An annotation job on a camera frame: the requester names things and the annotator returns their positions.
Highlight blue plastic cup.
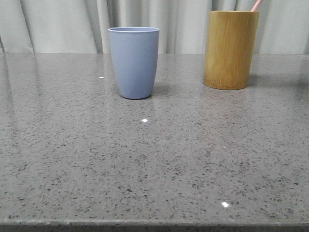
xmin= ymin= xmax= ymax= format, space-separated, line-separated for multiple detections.
xmin=108 ymin=27 xmax=160 ymax=100

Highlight bamboo wooden cup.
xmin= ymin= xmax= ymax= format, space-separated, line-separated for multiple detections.
xmin=204 ymin=11 xmax=259 ymax=90

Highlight grey pleated curtain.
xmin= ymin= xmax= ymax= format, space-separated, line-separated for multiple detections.
xmin=0 ymin=0 xmax=309 ymax=54

